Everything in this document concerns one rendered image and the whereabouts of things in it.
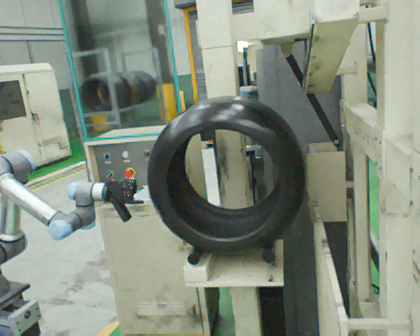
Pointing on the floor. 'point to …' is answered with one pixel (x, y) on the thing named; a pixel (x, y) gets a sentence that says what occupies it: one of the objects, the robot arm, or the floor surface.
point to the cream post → (228, 141)
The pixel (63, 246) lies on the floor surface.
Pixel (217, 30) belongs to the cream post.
